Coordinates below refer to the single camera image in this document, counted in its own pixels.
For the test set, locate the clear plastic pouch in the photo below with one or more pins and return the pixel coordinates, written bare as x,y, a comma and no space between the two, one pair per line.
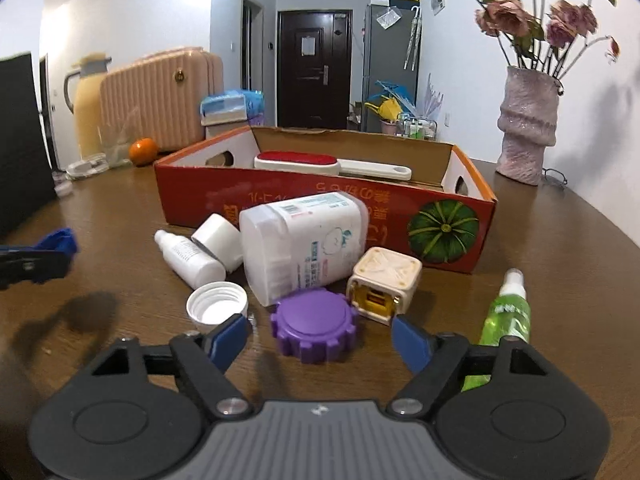
387,18

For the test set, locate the pink ribbed suitcase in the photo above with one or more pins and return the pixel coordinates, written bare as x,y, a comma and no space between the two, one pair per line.
155,100

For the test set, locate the white screw cap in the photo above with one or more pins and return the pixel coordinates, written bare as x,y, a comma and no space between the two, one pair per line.
215,305

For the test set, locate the cream cube socket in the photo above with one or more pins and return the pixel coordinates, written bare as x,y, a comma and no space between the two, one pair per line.
385,270

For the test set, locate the blue plastic item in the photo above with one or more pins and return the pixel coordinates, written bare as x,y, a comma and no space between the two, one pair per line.
395,91

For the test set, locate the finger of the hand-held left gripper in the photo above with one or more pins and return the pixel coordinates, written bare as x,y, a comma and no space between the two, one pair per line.
50,260

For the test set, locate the red and white container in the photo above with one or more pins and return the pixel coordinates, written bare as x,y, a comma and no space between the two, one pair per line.
295,160

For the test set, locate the yellow watering can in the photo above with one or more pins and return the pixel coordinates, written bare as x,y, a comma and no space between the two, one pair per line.
387,108

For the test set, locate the purple decorative plant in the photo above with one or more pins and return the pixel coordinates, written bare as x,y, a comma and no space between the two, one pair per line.
434,102

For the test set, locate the wooden side door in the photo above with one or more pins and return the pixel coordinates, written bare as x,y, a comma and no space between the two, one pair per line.
251,45

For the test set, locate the blue tissue pack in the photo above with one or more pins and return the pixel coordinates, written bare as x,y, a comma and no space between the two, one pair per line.
230,105

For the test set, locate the pink flower pot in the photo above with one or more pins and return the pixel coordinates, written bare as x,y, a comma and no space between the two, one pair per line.
389,126

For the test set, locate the large white plastic bottle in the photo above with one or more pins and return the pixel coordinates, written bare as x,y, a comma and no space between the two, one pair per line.
300,245

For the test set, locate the white door notice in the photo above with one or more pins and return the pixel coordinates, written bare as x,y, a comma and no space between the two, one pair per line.
308,46

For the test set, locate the grey refrigerator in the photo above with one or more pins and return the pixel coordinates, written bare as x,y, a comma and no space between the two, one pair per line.
385,60

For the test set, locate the purple gear-shaped lid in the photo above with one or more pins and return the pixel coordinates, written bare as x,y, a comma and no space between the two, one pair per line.
312,325

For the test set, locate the orange fruit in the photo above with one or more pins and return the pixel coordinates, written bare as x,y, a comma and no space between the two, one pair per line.
143,152

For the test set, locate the small white jar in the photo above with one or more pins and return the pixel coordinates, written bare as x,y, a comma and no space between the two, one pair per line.
220,237

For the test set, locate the hanging folded umbrella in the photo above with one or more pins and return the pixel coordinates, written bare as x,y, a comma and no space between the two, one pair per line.
412,35

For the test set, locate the clear drinking glass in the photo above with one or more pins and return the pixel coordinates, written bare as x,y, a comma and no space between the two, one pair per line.
115,147

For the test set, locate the green spray bottle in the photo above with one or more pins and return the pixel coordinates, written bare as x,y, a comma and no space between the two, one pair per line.
505,315

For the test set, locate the yellow thermos jug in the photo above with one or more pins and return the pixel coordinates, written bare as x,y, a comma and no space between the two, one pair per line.
87,110

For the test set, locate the red cardboard box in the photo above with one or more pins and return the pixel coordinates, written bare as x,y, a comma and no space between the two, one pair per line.
200,200

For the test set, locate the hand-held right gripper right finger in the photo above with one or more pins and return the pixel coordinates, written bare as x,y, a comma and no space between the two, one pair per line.
407,342

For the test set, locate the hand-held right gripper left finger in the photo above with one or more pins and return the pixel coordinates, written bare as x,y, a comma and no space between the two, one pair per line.
230,337

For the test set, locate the small white spray bottle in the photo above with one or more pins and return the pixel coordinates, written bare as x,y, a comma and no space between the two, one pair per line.
190,260

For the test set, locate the black paper bag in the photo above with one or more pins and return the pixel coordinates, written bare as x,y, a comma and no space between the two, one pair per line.
20,150

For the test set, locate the pink textured vase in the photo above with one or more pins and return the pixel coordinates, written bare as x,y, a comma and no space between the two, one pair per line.
527,125

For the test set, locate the dried pink roses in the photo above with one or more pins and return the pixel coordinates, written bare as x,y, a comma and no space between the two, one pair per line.
505,15

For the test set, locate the dark entrance door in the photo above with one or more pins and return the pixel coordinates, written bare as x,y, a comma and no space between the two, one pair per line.
300,90

